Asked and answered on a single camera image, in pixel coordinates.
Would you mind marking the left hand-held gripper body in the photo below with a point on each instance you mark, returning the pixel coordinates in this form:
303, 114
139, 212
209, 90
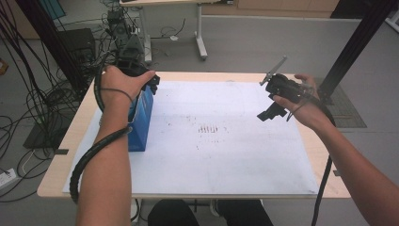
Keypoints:
133, 56

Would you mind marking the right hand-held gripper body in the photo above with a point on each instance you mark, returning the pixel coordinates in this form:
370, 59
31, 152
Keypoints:
287, 88

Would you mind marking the blue cardboard box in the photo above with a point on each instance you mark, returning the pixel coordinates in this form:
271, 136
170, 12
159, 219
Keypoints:
141, 125

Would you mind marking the person's right hand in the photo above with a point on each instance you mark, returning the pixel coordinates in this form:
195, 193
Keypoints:
310, 114

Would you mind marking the person's left hand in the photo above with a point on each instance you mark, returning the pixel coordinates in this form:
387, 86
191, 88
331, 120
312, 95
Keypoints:
117, 84

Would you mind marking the black equipment box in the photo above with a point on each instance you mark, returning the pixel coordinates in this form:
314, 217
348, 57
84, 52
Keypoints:
76, 44

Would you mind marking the dark gridded floor mat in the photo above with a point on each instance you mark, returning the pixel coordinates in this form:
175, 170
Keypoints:
348, 106

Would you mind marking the white desk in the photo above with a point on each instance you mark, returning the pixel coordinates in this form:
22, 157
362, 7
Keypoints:
200, 37

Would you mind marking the white table mat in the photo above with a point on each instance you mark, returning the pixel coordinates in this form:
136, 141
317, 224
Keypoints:
219, 157

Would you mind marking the wooden cabinet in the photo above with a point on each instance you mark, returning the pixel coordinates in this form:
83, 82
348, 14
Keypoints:
282, 8

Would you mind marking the black table edge clip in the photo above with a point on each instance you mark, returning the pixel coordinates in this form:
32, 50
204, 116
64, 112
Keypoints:
336, 173
61, 151

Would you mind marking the person's legs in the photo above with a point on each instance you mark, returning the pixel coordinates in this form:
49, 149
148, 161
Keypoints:
241, 213

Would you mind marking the white shoe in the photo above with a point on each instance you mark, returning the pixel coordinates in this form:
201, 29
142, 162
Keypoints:
215, 208

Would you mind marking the black floor plate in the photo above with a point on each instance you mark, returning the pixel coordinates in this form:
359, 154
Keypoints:
40, 138

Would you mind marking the white power strip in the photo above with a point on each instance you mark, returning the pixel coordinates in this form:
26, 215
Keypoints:
7, 178

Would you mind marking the black metal frame post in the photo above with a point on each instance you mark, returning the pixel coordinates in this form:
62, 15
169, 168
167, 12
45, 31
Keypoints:
360, 40
50, 40

